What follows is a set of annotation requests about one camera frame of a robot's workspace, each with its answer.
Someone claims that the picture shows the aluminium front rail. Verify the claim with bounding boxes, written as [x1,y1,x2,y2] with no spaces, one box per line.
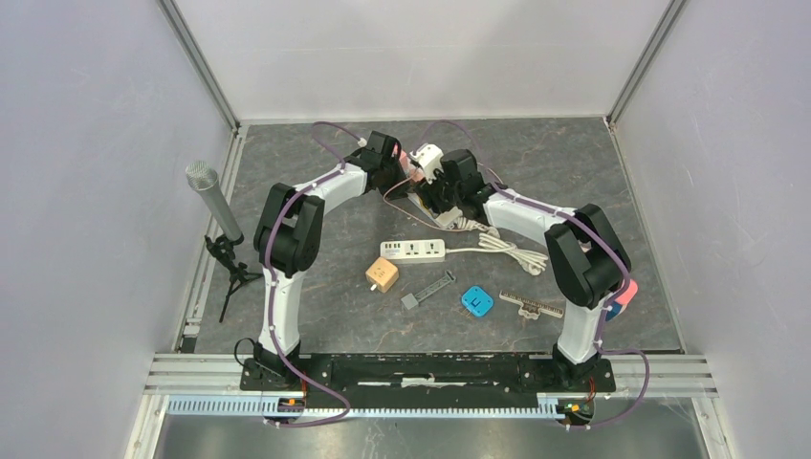
[144,353,718,419]

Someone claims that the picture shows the white power strip cable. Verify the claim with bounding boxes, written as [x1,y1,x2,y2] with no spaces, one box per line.
[444,217,549,277]

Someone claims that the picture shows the pink cube plug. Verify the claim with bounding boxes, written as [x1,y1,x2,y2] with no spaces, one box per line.
[394,144,410,175]

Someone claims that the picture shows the pink and blue block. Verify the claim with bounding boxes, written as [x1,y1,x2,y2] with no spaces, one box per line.
[605,279,638,322]

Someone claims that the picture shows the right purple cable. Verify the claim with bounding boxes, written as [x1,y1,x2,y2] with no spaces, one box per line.
[411,120,652,432]

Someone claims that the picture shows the pink thin cable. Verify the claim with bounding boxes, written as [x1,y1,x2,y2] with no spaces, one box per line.
[382,177,445,232]

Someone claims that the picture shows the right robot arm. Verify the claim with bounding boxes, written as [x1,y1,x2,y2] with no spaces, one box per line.
[410,144,631,390]

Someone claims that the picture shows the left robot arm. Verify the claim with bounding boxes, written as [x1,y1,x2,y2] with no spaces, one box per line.
[253,131,405,390]

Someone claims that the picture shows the blue plug adapter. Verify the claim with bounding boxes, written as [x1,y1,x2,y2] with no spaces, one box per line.
[460,285,494,317]

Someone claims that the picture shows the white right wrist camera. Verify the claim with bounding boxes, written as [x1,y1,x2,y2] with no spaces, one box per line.
[408,143,444,184]

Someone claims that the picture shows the long white power strip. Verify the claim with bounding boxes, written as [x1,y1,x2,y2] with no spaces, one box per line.
[407,182,463,231]

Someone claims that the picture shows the small white power strip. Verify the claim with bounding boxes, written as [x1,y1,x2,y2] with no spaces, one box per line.
[380,239,447,265]

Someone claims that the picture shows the beige dragon plug adapter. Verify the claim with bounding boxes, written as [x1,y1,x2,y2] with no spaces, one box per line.
[365,257,400,293]

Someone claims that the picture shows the silver microphone on stand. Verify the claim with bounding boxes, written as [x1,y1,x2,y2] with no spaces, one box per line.
[186,161,262,323]

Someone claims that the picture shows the beige toothed ruler piece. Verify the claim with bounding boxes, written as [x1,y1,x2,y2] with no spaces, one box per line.
[498,291,564,320]

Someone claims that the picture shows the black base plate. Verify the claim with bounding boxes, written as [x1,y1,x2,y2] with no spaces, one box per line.
[240,352,617,410]

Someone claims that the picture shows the yellow cube plug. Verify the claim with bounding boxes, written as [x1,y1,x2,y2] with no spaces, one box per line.
[417,192,437,213]

